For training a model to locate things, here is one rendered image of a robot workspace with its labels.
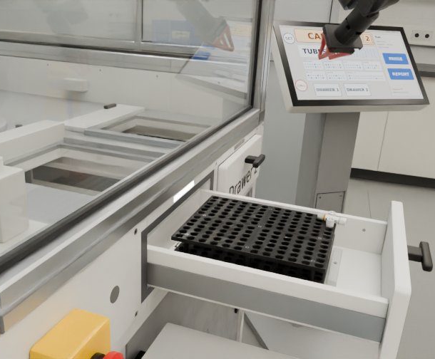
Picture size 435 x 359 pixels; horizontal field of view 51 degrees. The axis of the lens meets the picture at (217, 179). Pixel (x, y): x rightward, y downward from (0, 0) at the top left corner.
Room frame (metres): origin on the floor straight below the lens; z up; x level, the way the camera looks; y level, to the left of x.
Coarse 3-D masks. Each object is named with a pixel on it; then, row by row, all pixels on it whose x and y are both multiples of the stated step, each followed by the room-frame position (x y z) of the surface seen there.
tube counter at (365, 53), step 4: (356, 48) 1.58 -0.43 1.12; (364, 48) 1.59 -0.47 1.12; (368, 48) 1.60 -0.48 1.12; (372, 48) 1.60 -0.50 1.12; (356, 52) 1.57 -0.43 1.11; (360, 52) 1.58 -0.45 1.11; (364, 52) 1.58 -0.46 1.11; (368, 52) 1.59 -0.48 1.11; (372, 52) 1.59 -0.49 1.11; (376, 52) 1.60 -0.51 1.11; (344, 56) 1.54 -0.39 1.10; (348, 56) 1.55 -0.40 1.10; (352, 56) 1.55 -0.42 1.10; (356, 56) 1.56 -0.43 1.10; (360, 56) 1.56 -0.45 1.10; (364, 56) 1.57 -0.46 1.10; (368, 56) 1.57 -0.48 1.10; (372, 56) 1.58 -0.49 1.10; (376, 56) 1.59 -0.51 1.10
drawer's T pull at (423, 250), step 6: (408, 246) 0.58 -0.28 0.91; (414, 246) 0.58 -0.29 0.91; (420, 246) 0.59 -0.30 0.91; (426, 246) 0.58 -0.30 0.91; (408, 252) 0.57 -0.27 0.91; (414, 252) 0.57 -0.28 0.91; (420, 252) 0.57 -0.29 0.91; (426, 252) 0.57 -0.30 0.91; (408, 258) 0.56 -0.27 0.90; (414, 258) 0.56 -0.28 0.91; (420, 258) 0.56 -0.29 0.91; (426, 258) 0.55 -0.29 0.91; (426, 264) 0.54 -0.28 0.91; (432, 264) 0.54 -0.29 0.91; (426, 270) 0.53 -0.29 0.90
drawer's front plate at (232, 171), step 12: (252, 144) 1.03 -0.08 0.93; (240, 156) 0.93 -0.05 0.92; (228, 168) 0.85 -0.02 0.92; (240, 168) 0.94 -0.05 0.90; (252, 168) 1.05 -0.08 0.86; (228, 180) 0.86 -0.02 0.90; (240, 180) 0.95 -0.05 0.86; (252, 180) 1.06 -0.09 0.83; (228, 192) 0.86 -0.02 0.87; (240, 192) 0.95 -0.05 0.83
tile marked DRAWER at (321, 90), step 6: (318, 84) 1.43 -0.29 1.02; (324, 84) 1.44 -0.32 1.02; (330, 84) 1.45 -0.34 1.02; (336, 84) 1.46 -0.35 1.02; (318, 90) 1.42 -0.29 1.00; (324, 90) 1.42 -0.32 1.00; (330, 90) 1.43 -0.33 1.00; (336, 90) 1.44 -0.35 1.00; (318, 96) 1.40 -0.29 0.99; (324, 96) 1.41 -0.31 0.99; (330, 96) 1.42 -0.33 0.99; (336, 96) 1.43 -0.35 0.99; (342, 96) 1.43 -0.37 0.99
